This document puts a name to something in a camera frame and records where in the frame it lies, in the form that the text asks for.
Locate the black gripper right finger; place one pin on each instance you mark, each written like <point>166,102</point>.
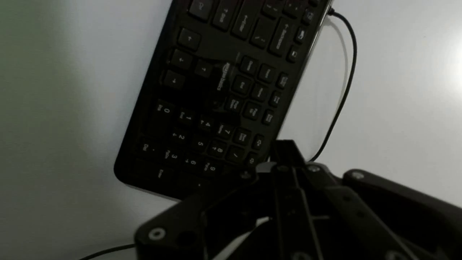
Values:
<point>365,212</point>

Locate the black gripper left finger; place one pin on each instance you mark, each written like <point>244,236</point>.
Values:
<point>239,203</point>

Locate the black computer keyboard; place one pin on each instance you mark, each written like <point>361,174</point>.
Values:
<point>211,92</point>

